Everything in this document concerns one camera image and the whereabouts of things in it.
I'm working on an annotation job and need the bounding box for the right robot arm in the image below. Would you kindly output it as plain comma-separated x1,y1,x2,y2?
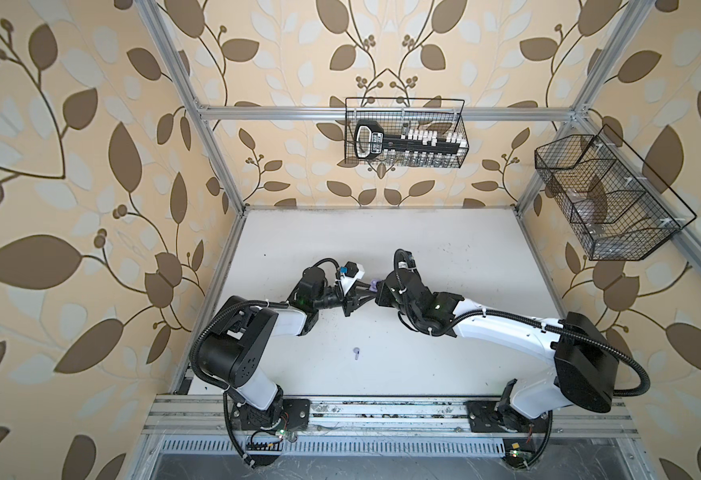
376,249,652,419

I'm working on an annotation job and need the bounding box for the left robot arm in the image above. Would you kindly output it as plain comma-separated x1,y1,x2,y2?
190,258,378,412

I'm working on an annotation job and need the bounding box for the black tool in basket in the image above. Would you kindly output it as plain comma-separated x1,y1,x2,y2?
352,120,469,161

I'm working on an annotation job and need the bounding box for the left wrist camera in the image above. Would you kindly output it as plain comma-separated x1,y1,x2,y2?
338,261,365,281

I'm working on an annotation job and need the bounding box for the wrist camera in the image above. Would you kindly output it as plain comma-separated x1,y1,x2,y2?
394,249,417,272
338,261,365,281

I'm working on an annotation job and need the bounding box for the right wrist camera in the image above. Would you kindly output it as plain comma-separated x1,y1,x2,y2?
394,249,417,272

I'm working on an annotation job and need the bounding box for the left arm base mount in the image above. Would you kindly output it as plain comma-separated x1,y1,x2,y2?
232,398,312,431

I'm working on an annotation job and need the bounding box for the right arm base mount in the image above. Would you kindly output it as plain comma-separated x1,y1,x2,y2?
466,400,536,434

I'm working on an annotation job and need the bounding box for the black wire basket back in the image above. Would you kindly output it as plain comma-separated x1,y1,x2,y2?
344,96,470,169

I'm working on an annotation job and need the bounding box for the black wire basket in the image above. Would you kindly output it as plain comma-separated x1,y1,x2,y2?
344,96,470,169
535,125,698,262

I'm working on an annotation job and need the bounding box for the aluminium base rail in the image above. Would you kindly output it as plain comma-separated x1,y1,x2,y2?
142,395,639,459

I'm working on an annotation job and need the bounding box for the black wire basket right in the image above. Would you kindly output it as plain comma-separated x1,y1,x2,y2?
535,125,698,262

